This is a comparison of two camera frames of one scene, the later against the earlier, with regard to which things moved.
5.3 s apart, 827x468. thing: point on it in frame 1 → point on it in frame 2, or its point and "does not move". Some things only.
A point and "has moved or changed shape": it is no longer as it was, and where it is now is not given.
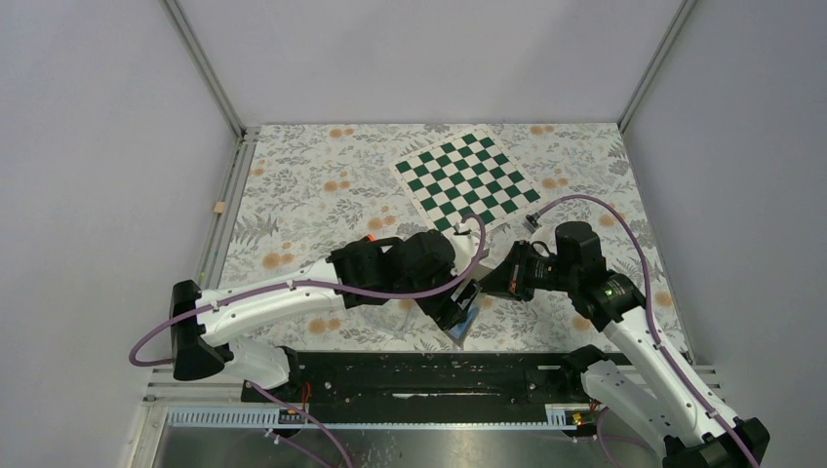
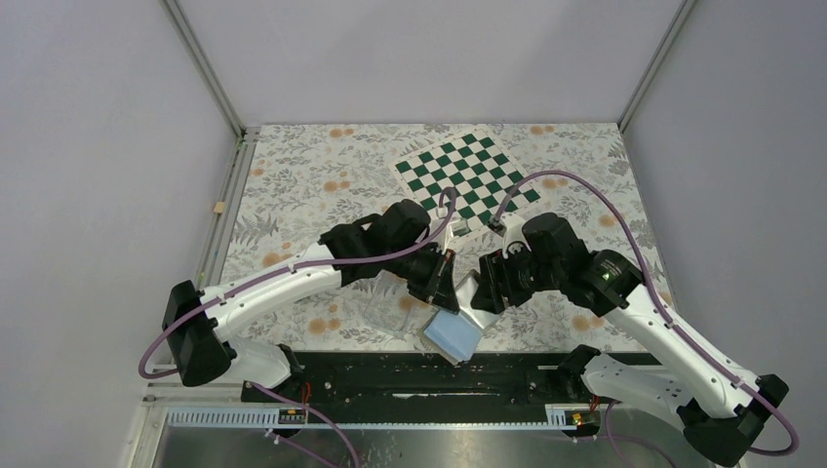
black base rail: [429, 379] does not move
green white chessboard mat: [467, 175] does not move
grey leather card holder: [467, 296] has moved or changed shape
